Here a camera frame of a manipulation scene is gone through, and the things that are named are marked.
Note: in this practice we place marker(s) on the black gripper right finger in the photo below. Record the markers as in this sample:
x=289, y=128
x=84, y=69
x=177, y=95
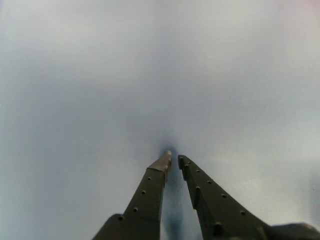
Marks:
x=217, y=207

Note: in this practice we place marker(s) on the dark blue-grey table mat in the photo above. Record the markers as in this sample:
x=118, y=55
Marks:
x=100, y=75

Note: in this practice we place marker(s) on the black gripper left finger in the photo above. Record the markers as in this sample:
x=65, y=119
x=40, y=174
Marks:
x=145, y=200

